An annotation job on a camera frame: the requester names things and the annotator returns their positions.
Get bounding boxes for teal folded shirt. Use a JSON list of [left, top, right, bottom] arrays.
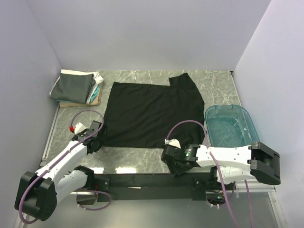
[[90, 85, 100, 102]]

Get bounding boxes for white folded shirt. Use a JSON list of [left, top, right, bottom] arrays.
[[49, 69, 104, 104]]

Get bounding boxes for dark green folded shirt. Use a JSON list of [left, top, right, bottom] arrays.
[[50, 73, 95, 104]]

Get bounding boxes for black t shirt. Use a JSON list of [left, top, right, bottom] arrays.
[[101, 73, 204, 148]]

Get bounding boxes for aluminium rail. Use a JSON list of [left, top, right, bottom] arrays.
[[59, 173, 276, 198]]

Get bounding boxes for black base beam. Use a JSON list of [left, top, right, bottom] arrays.
[[84, 172, 222, 200]]

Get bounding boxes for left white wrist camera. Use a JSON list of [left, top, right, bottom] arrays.
[[69, 122, 87, 134]]

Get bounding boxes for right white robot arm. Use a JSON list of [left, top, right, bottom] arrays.
[[161, 139, 281, 190]]

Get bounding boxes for teal plastic bin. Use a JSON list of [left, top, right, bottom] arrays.
[[205, 104, 259, 148]]

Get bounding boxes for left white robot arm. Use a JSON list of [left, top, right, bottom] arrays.
[[14, 121, 103, 221]]

